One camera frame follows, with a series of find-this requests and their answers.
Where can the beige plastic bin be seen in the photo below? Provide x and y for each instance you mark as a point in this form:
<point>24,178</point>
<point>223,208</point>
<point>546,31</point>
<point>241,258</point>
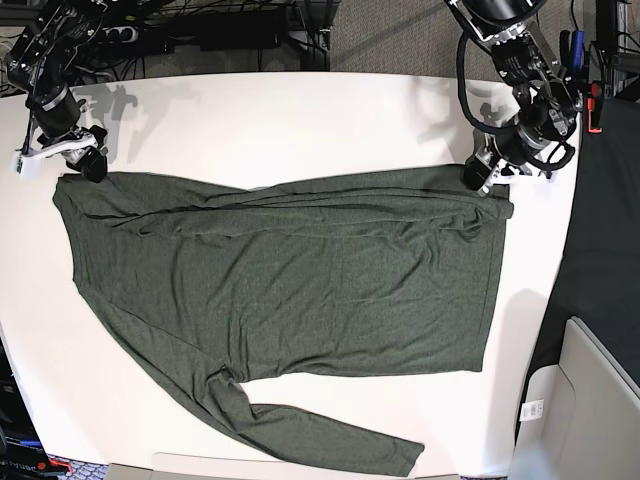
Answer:
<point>590,425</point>

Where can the black printed box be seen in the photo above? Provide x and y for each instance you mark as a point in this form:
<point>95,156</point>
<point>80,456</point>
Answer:
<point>22,456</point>

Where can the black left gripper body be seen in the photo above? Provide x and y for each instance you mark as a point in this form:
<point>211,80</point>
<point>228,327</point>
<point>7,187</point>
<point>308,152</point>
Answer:
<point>518,145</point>

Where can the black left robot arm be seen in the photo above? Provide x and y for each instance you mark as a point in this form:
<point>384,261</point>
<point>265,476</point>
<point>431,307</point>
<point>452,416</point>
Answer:
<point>505,30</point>

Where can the orange black clamp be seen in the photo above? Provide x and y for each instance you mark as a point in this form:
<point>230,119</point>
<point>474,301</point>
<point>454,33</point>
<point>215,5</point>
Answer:
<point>594,106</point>

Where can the blue handled clamp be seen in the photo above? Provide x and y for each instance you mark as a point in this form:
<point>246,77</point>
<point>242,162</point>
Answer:
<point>572,55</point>

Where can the orange clamp bottom left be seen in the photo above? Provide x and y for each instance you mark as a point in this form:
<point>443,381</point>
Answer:
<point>54,467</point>

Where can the grey metal table leg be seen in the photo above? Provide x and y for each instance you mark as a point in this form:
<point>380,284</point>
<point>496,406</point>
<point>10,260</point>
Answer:
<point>309,33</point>

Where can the black flat electronics box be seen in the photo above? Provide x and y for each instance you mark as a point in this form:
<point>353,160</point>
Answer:
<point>239,41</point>

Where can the white barcode label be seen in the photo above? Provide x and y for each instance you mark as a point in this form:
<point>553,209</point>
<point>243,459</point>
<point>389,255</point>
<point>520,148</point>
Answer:
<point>531,410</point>

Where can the dark green long-sleeve shirt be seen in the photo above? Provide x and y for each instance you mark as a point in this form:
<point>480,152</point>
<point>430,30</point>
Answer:
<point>208,287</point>

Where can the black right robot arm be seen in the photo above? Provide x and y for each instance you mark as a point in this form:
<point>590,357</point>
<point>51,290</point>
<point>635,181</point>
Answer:
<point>37,64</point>

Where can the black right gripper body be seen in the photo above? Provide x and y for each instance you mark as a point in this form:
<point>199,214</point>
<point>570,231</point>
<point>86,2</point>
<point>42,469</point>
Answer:
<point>61,123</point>

